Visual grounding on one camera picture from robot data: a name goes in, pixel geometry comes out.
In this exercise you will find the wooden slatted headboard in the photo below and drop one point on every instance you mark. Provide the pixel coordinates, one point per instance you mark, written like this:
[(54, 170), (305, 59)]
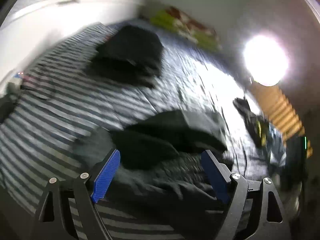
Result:
[(281, 113)]

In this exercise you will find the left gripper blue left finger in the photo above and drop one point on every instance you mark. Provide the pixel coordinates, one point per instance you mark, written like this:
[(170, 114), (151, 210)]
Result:
[(53, 217)]

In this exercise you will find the blue denim jeans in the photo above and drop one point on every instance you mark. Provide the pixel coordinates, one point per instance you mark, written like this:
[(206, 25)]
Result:
[(275, 149)]

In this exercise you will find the striped blue white bedspread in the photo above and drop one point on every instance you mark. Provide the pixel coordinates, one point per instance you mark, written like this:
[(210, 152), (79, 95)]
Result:
[(64, 103)]

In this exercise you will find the folded black garment stack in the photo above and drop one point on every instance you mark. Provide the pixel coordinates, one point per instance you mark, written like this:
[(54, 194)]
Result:
[(132, 56)]

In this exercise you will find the green patterned pillow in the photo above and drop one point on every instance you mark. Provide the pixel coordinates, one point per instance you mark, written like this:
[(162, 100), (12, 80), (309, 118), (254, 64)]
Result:
[(177, 21)]

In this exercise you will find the black yellow striped garment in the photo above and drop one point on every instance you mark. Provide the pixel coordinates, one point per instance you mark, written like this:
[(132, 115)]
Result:
[(256, 125)]

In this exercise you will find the bright studio lamp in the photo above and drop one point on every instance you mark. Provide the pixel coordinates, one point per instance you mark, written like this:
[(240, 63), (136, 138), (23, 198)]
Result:
[(265, 59)]

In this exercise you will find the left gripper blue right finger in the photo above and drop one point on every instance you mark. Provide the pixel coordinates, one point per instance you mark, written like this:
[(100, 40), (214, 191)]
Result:
[(267, 218)]

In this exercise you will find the dark grey pants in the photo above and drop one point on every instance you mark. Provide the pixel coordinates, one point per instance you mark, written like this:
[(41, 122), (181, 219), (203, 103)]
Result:
[(160, 159)]

